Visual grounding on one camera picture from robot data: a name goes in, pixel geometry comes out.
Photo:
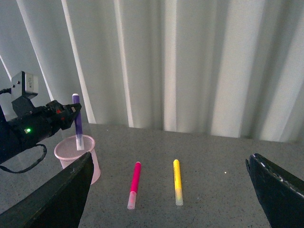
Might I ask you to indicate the pink highlighter pen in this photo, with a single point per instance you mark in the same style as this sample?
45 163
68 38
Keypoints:
134 186

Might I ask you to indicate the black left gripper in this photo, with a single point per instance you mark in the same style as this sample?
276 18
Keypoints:
43 122

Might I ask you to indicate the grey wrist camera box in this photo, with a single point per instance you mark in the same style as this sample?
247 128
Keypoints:
24 85

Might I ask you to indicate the white pleated curtain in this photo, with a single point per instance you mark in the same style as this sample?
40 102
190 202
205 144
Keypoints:
230 68

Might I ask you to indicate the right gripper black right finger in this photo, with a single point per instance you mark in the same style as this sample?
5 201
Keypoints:
280 193

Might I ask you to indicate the yellow highlighter pen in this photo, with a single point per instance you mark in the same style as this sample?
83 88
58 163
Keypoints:
177 183

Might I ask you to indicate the purple highlighter pen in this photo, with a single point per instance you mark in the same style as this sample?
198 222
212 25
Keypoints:
78 125

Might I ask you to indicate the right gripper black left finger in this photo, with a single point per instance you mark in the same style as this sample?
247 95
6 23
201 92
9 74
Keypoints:
59 203

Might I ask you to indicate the pink mesh pen cup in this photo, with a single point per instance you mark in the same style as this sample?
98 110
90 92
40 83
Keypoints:
66 151

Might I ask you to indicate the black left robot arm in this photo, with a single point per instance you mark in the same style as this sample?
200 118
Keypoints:
9 145

